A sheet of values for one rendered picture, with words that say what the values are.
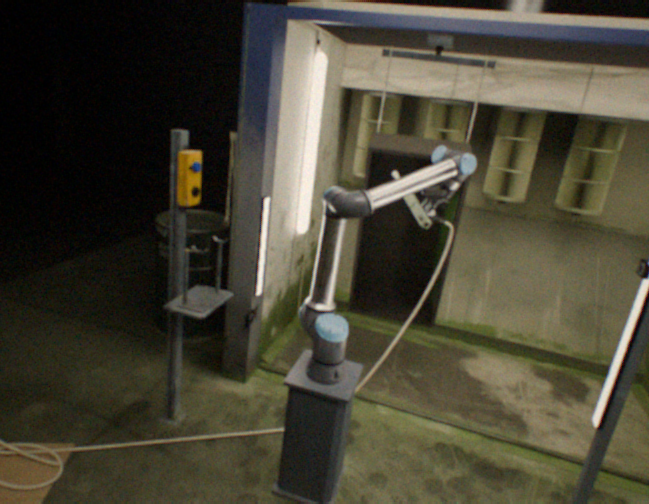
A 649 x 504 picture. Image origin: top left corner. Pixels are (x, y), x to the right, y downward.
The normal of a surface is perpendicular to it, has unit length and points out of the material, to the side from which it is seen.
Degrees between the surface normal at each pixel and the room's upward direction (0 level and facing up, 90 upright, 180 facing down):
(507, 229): 57
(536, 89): 90
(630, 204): 90
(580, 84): 90
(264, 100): 90
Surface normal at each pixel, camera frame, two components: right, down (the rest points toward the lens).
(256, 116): -0.30, 0.25
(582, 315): -0.18, -0.30
